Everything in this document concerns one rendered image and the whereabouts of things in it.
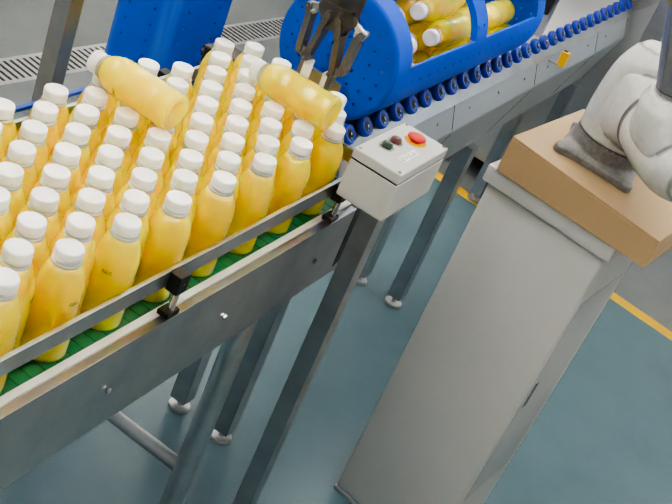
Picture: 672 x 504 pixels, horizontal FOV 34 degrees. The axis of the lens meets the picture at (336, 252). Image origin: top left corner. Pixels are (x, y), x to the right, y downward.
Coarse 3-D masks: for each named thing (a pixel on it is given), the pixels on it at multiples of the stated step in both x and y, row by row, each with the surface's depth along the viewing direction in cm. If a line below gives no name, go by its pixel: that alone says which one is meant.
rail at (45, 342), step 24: (312, 192) 199; (288, 216) 194; (240, 240) 181; (192, 264) 170; (144, 288) 160; (96, 312) 151; (48, 336) 144; (72, 336) 149; (0, 360) 137; (24, 360) 142
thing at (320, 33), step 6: (330, 12) 199; (324, 18) 200; (318, 24) 201; (324, 24) 201; (318, 30) 202; (324, 30) 202; (312, 36) 203; (318, 36) 203; (324, 36) 205; (312, 42) 204; (318, 42) 204; (306, 48) 205; (312, 48) 204; (306, 54) 205; (312, 54) 207
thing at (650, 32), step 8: (664, 0) 330; (656, 8) 332; (664, 8) 331; (656, 16) 333; (664, 16) 332; (648, 24) 335; (656, 24) 334; (648, 32) 336; (656, 32) 335; (640, 40) 338; (656, 40) 335
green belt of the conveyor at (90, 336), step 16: (256, 240) 195; (272, 240) 197; (224, 256) 187; (240, 256) 189; (144, 304) 169; (160, 304) 170; (128, 320) 165; (80, 336) 158; (96, 336) 159; (16, 368) 148; (32, 368) 149; (48, 368) 150; (16, 384) 146
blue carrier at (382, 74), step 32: (320, 0) 226; (384, 0) 221; (480, 0) 255; (512, 0) 294; (544, 0) 289; (288, 32) 231; (352, 32) 223; (384, 32) 220; (480, 32) 255; (512, 32) 275; (320, 64) 229; (384, 64) 222; (416, 64) 229; (448, 64) 245; (352, 96) 228; (384, 96) 224
